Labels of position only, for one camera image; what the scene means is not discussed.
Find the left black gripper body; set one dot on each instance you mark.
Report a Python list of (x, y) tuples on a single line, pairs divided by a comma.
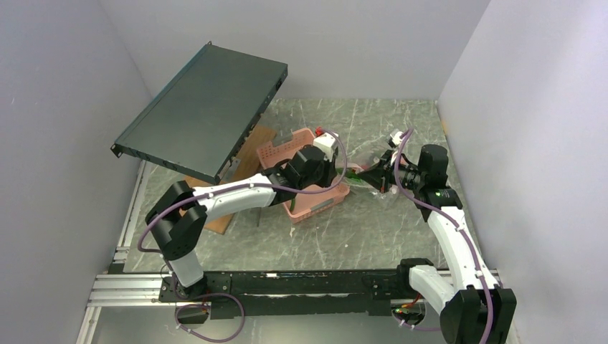
[(322, 175)]

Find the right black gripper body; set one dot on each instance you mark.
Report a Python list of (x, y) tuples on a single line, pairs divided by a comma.
[(409, 176)]

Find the clear zip top bag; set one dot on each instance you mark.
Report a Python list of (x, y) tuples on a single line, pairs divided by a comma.
[(371, 155)]

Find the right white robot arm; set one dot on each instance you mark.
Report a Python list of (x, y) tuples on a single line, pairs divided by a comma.
[(472, 306)]

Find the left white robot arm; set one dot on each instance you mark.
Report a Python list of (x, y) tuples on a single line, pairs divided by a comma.
[(177, 220)]

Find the pink perforated plastic basket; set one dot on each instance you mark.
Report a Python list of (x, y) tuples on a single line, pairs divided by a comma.
[(303, 205)]

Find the brown wooden board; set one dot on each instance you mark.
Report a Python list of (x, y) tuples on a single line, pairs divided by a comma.
[(243, 166)]

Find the dark green rack server chassis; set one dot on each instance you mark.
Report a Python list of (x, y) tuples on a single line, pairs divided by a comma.
[(201, 118)]

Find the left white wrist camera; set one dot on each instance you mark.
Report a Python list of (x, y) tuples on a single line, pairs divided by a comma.
[(326, 142)]

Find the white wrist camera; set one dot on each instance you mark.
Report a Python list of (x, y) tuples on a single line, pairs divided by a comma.
[(395, 138), (326, 142)]

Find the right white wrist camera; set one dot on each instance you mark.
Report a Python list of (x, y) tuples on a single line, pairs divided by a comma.
[(395, 138)]

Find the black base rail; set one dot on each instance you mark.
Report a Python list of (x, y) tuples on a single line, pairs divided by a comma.
[(306, 292)]

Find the aluminium frame rail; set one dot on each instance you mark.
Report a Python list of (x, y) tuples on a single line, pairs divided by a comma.
[(114, 288)]

